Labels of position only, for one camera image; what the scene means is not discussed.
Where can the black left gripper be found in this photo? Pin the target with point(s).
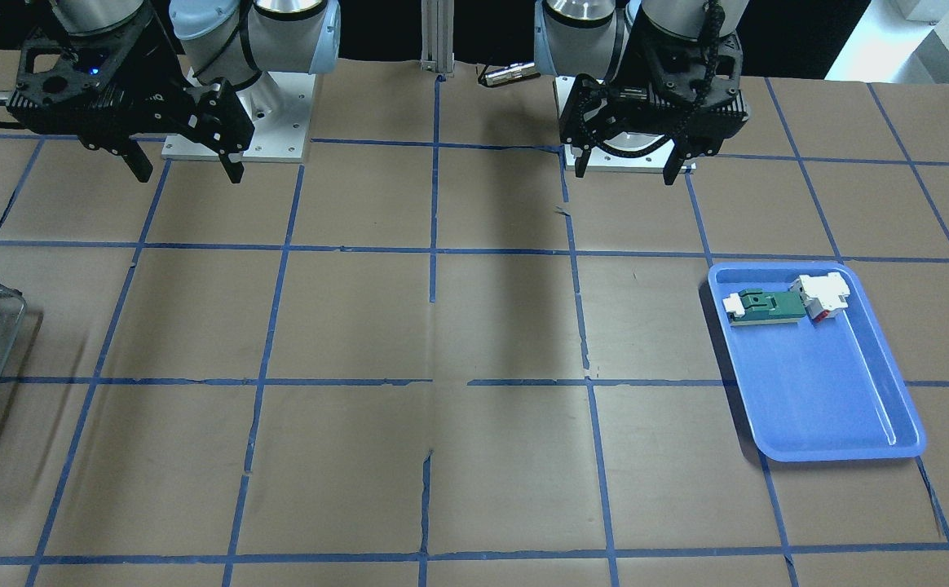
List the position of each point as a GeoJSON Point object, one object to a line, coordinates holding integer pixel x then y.
{"type": "Point", "coordinates": [615, 84]}

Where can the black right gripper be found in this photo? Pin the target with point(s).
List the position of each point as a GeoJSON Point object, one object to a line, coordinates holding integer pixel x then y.
{"type": "Point", "coordinates": [166, 91]}

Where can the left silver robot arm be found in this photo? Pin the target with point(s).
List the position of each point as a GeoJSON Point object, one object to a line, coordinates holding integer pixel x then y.
{"type": "Point", "coordinates": [546, 23]}

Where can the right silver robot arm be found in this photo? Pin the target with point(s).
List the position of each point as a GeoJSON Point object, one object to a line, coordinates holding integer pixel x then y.
{"type": "Point", "coordinates": [215, 41]}

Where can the green circuit board module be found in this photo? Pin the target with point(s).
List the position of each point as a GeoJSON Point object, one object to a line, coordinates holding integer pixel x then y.
{"type": "Point", "coordinates": [757, 306]}

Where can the white circuit breaker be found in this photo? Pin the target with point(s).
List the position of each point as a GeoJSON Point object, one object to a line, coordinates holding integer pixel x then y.
{"type": "Point", "coordinates": [822, 296]}

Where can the blue plastic tray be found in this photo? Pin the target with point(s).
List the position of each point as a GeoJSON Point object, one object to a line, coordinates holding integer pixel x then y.
{"type": "Point", "coordinates": [825, 391]}

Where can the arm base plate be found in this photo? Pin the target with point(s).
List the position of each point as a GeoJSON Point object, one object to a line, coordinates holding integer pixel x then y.
{"type": "Point", "coordinates": [601, 161]}
{"type": "Point", "coordinates": [280, 105]}

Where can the aluminium frame post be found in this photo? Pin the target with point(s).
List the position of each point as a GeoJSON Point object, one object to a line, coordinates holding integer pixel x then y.
{"type": "Point", "coordinates": [436, 54]}

